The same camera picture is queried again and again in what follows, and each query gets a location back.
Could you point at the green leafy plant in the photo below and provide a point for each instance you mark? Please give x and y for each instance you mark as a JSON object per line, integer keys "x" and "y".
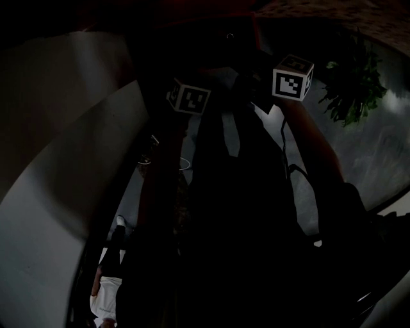
{"x": 352, "y": 89}

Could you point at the person's dark trousers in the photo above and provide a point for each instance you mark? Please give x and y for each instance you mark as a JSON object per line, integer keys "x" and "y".
{"x": 243, "y": 179}

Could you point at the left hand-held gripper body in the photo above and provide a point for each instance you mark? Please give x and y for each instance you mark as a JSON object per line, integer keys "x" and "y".
{"x": 192, "y": 99}

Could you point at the person's black shirt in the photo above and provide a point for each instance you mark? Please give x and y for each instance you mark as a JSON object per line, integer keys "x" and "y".
{"x": 243, "y": 282}

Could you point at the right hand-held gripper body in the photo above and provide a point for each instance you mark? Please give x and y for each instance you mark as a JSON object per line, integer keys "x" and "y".
{"x": 288, "y": 83}

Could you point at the person's right forearm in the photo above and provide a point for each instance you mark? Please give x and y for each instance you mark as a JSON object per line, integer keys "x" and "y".
{"x": 314, "y": 141}

